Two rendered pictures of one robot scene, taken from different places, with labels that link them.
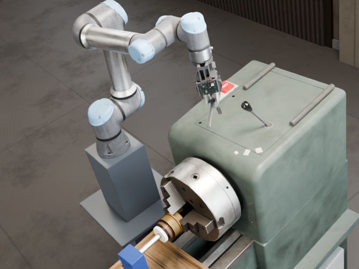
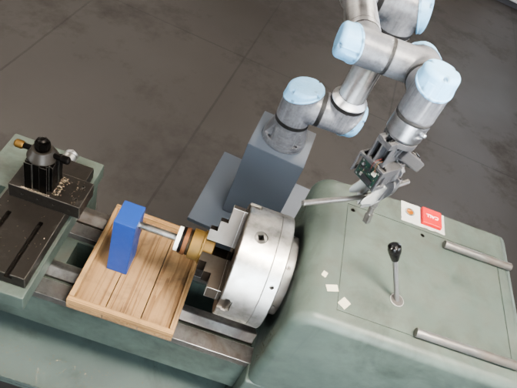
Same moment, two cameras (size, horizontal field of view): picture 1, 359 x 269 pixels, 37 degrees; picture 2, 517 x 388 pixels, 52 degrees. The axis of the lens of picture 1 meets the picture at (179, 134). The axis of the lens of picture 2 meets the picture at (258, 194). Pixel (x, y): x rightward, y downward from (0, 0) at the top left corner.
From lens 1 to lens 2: 0.84 m
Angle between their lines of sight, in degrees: 23
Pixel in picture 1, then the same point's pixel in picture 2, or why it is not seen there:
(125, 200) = (237, 190)
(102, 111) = (301, 91)
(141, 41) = (358, 30)
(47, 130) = not seen: hidden behind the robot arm
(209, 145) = (321, 235)
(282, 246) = not seen: outside the picture
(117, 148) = (279, 140)
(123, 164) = (266, 159)
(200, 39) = (418, 106)
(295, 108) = (449, 326)
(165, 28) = (406, 52)
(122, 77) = (355, 84)
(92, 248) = not seen: hidden behind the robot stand
